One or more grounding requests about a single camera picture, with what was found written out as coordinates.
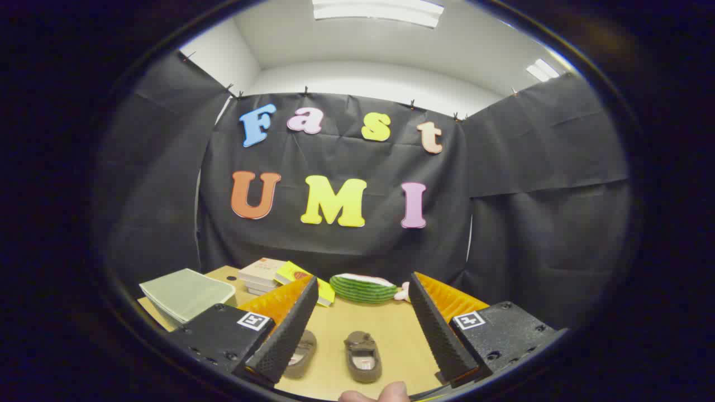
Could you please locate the beige cover book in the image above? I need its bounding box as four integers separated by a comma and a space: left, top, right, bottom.
239, 257, 287, 288

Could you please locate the ceiling light panel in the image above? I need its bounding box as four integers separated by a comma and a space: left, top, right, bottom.
312, 0, 446, 29
525, 58, 560, 83

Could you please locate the yellow book with red emblem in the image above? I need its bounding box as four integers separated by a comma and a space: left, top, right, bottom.
274, 261, 336, 308

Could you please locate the black backdrop cloth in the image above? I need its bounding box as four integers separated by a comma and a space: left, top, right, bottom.
92, 49, 632, 331

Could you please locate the brown fuzzy slipper shoe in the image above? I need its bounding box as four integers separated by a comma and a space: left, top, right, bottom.
283, 329, 318, 380
343, 331, 383, 384

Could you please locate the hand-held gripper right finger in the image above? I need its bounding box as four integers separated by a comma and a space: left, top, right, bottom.
408, 271, 561, 389

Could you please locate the watermelon slice plush toy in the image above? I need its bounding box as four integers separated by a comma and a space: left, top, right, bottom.
330, 273, 399, 305

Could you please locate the cream fabric storage box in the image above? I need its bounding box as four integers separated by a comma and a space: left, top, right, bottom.
139, 268, 236, 325

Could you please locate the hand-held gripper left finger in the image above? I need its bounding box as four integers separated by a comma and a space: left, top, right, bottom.
166, 274, 320, 386

